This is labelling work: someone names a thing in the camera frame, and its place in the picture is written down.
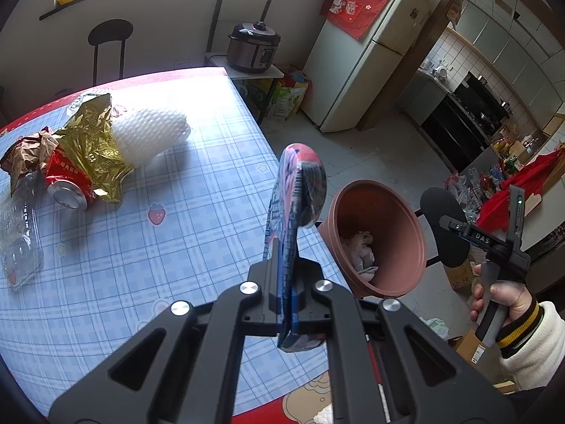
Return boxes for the colourful snack packet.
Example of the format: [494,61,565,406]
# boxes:
[263,143,327,353]

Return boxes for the large white foam net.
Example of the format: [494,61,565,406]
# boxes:
[111,109,191,167]

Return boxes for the red soda can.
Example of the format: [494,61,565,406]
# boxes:
[45,147,96,211]

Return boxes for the gold foil wrapper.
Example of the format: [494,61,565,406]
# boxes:
[55,94,133,204]

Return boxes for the white sleeve forearm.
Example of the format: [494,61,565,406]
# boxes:
[497,300,564,390]

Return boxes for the brown plastic trash bucket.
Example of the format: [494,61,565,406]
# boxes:
[318,179,426,298]

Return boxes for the black kitchen stove unit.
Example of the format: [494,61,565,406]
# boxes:
[421,72,510,173]

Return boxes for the person's right hand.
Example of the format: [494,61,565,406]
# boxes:
[468,263,537,332]

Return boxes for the black round-back chair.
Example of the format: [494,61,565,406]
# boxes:
[420,187,470,268]

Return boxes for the plastic bags on floor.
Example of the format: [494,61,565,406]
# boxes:
[444,167,500,223]

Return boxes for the cardboard box on floor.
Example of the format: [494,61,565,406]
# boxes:
[450,329,507,384]

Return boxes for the blue plaid tablecloth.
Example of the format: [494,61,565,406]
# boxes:
[0,66,355,424]

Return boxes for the green printed shopping bag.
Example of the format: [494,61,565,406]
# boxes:
[267,70,310,120]

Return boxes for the cream refrigerator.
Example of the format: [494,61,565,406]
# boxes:
[301,0,429,133]

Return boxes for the electric pressure cooker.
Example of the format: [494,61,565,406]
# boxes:
[227,21,281,71]

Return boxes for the brown crumpled snack bag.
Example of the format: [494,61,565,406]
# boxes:
[1,126,58,194]

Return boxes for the black stool by window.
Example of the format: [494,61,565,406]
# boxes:
[88,19,134,86]

